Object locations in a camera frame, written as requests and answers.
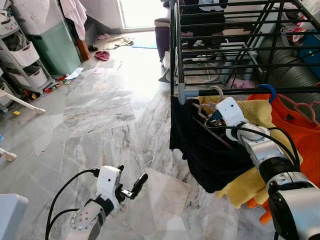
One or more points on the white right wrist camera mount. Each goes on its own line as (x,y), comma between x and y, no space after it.
(231,111)

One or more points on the pink plastic hanger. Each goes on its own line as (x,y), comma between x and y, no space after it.
(218,90)
(300,107)

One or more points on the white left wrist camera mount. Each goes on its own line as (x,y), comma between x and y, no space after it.
(108,182)

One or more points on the blue plastic hanger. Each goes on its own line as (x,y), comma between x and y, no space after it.
(268,88)

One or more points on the pink paper sheet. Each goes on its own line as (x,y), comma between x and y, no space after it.
(98,70)

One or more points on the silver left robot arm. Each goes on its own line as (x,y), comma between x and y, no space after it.
(85,220)

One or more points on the black metal drying rack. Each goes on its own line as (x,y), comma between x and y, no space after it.
(240,91)

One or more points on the purple stool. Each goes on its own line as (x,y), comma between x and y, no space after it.
(162,37)

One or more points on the white high chair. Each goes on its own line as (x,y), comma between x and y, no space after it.
(20,102)

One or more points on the red cloth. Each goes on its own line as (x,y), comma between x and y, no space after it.
(102,55)

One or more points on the white storage drawer shelf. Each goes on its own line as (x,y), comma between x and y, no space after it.
(22,55)

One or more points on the green laundry bin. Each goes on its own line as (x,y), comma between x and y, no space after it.
(52,47)

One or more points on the white cushion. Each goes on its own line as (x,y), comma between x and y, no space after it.
(312,7)

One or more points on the orange t-shirt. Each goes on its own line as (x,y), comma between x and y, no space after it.
(300,135)

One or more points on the dark green sofa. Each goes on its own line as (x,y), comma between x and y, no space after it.
(295,75)

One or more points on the beige door mat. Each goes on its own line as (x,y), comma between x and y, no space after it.
(117,42)

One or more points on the pink hanging cloth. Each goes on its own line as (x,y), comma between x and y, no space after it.
(75,12)

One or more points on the white paper sheet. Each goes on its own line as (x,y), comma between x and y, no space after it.
(75,73)

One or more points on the white fabric bag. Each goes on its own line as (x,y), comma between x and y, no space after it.
(32,15)

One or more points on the navy garment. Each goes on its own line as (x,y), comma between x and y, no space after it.
(210,155)

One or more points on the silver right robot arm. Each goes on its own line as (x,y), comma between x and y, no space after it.
(287,200)

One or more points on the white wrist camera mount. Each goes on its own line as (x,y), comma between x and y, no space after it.
(108,182)
(231,111)

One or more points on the blue bag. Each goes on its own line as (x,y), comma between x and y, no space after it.
(310,50)

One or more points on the yellow shirt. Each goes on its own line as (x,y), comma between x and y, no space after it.
(257,112)

